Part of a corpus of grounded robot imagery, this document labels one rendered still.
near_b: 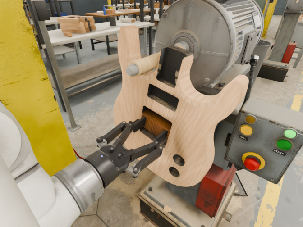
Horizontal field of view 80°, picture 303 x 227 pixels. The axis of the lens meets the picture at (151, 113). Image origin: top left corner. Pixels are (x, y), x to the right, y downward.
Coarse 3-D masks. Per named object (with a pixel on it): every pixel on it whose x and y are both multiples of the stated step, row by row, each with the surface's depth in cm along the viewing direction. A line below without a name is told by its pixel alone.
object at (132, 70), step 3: (129, 66) 37; (132, 66) 37; (135, 66) 38; (126, 69) 38; (129, 69) 37; (132, 69) 37; (135, 69) 38; (138, 69) 38; (126, 72) 38; (129, 72) 38; (132, 72) 37; (135, 72) 38; (138, 72) 39; (129, 75) 38; (132, 75) 38
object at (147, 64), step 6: (156, 54) 42; (138, 60) 39; (144, 60) 39; (150, 60) 40; (156, 60) 42; (138, 66) 38; (144, 66) 39; (150, 66) 40; (156, 66) 42; (144, 72) 40
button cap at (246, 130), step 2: (242, 126) 50; (244, 126) 50; (246, 126) 49; (248, 126) 49; (242, 128) 50; (244, 128) 50; (246, 128) 50; (248, 128) 49; (250, 128) 49; (242, 130) 51; (244, 130) 50; (246, 130) 50; (248, 130) 50; (250, 130) 49; (242, 132) 51; (244, 132) 51; (246, 132) 50; (248, 132) 50; (250, 132) 50; (244, 134) 51; (246, 134) 50; (248, 134) 50
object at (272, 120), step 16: (240, 112) 50; (256, 112) 49; (272, 112) 49; (288, 112) 49; (240, 128) 51; (256, 128) 49; (272, 128) 46; (240, 144) 54; (256, 144) 51; (272, 144) 48; (240, 160) 56; (272, 160) 50; (288, 160) 47; (272, 176) 52
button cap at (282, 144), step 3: (279, 141) 46; (282, 141) 45; (285, 141) 45; (288, 141) 44; (279, 144) 46; (282, 144) 46; (285, 144) 45; (288, 144) 45; (291, 144) 45; (279, 147) 46; (282, 147) 46; (285, 147) 45; (288, 147) 45
